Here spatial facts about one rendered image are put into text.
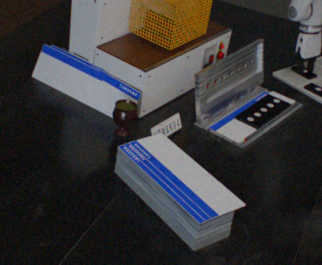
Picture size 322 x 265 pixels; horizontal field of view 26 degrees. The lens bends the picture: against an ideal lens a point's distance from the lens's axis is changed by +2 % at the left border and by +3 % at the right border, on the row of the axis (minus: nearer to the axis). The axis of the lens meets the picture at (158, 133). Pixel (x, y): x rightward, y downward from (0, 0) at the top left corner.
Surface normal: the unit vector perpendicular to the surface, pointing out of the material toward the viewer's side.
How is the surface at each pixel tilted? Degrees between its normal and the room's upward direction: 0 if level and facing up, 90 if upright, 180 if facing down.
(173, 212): 90
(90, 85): 63
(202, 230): 90
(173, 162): 0
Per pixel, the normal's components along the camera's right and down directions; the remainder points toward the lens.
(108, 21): 0.79, 0.42
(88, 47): -0.60, 0.37
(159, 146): 0.14, -0.83
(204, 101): 0.80, 0.20
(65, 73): -0.45, -0.04
